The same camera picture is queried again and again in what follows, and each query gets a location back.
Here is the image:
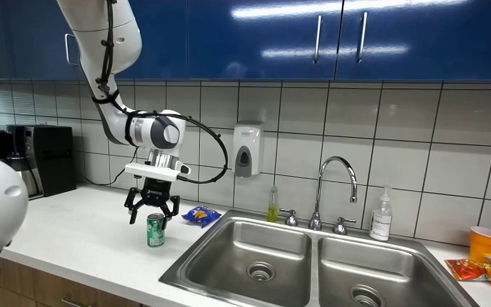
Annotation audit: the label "chrome gooseneck faucet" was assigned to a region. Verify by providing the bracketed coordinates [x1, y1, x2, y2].
[280, 155, 362, 233]

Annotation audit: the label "clear hand soap bottle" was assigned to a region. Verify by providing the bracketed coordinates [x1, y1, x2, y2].
[371, 189, 393, 240]

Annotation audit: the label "blue upper cabinets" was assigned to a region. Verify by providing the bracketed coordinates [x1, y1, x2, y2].
[0, 0, 491, 85]

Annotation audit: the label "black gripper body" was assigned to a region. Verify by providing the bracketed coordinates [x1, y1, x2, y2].
[141, 177, 171, 206]

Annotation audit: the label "green dish soap bottle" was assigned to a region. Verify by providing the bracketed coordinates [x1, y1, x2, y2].
[267, 185, 280, 221]

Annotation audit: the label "orange plastic cup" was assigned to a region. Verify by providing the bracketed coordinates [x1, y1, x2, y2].
[470, 226, 491, 262]

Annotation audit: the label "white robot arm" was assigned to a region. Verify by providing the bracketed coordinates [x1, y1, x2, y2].
[0, 0, 188, 252]

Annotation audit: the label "wooden lower cabinet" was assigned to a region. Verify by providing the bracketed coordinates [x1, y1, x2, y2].
[0, 259, 142, 307]

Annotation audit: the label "blue chip bag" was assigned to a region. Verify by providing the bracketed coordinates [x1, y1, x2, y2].
[183, 206, 221, 226]

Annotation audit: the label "green soda can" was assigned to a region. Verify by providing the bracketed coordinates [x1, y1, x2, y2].
[147, 213, 166, 247]

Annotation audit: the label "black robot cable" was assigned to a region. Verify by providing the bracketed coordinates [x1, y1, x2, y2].
[91, 0, 231, 185]

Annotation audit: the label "stainless steel double sink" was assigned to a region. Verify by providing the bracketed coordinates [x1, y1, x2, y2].
[163, 209, 480, 307]

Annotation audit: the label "black appliance on counter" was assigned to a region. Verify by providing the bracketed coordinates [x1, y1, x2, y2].
[9, 124, 78, 196]

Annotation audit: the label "orange snack packets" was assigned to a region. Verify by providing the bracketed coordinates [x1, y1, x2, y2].
[446, 254, 491, 281]

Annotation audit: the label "white wall soap dispenser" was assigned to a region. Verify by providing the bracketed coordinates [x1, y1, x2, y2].
[233, 124, 263, 177]

